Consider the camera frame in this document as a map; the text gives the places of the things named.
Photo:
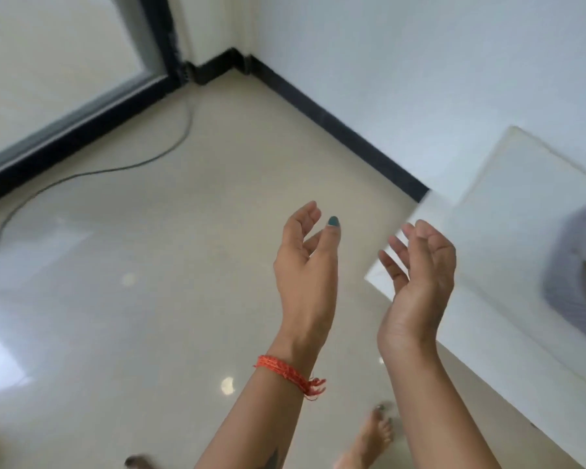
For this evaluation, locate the person's left hand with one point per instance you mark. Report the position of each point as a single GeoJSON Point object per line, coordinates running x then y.
{"type": "Point", "coordinates": [302, 283]}

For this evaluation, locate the person's right hand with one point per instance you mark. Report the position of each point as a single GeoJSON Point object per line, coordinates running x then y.
{"type": "Point", "coordinates": [420, 297]}

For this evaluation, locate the person's right thumb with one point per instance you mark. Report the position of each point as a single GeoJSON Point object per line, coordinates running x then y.
{"type": "Point", "coordinates": [434, 244]}

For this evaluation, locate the person's left thumb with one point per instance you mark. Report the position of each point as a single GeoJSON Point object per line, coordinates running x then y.
{"type": "Point", "coordinates": [330, 236]}

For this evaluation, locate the person's left forearm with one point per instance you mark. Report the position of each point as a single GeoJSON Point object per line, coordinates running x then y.
{"type": "Point", "coordinates": [263, 415]}

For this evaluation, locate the person's right forearm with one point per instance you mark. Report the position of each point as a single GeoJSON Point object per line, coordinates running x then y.
{"type": "Point", "coordinates": [429, 415]}

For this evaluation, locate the white table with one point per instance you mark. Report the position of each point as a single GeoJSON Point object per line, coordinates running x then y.
{"type": "Point", "coordinates": [508, 239]}

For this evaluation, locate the black skirting board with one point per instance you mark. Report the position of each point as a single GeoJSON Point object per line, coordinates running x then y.
{"type": "Point", "coordinates": [322, 114]}

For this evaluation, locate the grey striped cloth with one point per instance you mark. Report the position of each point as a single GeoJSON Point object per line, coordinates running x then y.
{"type": "Point", "coordinates": [564, 288]}

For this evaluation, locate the person's right foot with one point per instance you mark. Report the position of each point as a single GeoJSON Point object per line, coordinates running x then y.
{"type": "Point", "coordinates": [368, 437]}

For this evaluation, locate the black framed glass door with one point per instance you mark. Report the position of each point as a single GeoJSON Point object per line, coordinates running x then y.
{"type": "Point", "coordinates": [53, 68]}

